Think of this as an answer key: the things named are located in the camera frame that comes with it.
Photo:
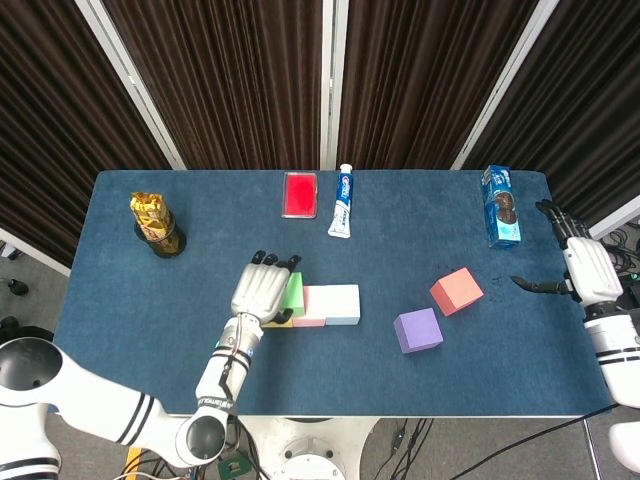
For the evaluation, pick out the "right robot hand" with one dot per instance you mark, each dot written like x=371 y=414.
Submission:
x=592 y=272

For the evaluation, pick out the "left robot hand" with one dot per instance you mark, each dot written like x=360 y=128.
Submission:
x=260 y=290

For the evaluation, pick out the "green cube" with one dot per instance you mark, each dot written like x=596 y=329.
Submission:
x=295 y=295

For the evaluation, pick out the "yellow cube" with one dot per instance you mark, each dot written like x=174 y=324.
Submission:
x=280 y=325

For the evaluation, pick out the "light blue cube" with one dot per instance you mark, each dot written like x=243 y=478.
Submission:
x=345 y=302

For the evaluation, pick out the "red-orange cube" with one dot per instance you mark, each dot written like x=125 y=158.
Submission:
x=457 y=292

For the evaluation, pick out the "purple cube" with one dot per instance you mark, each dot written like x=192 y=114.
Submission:
x=417 y=330

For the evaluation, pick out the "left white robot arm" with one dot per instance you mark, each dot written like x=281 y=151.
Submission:
x=100 y=400

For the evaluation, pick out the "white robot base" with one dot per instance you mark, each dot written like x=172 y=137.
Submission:
x=310 y=450

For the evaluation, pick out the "pink cube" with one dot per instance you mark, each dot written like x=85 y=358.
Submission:
x=312 y=310

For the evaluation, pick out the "black box with green light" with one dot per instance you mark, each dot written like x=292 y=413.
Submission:
x=634 y=277

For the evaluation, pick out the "black mesh pen holder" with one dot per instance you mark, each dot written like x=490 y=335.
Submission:
x=170 y=245

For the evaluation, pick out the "red flat plastic case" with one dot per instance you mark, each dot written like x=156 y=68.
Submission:
x=301 y=195

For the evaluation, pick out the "blue cookie box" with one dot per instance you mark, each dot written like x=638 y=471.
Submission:
x=502 y=210

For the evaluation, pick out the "blue table cloth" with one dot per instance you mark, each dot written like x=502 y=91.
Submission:
x=325 y=380

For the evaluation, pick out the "white blue toothpaste tube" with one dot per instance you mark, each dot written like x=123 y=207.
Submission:
x=342 y=200

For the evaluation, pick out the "gold snack bag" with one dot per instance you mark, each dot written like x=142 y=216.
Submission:
x=147 y=210

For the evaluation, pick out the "dark brown pleated curtain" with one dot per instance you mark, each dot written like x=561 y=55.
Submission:
x=225 y=75
x=50 y=125
x=590 y=100
x=425 y=75

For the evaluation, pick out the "green electronics box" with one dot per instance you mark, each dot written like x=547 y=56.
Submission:
x=235 y=469

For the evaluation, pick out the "yellow floor tape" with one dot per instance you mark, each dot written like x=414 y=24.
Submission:
x=133 y=456

